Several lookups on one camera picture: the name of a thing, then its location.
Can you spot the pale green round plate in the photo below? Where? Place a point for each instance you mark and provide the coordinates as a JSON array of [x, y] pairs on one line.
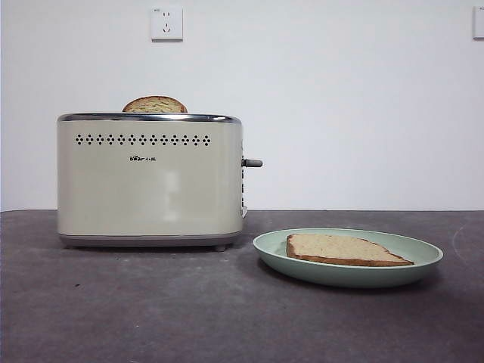
[[340, 276]]

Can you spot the toasted bread slice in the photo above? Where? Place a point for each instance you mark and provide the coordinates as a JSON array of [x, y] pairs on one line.
[[154, 105], [340, 249]]

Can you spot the cream two-slot toaster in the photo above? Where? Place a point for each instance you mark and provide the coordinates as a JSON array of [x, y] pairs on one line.
[[147, 189]]

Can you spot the white wall socket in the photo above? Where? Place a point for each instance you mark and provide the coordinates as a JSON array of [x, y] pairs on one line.
[[167, 24]]

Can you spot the white wall plate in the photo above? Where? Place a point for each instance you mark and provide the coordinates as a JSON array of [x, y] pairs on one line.
[[479, 22]]

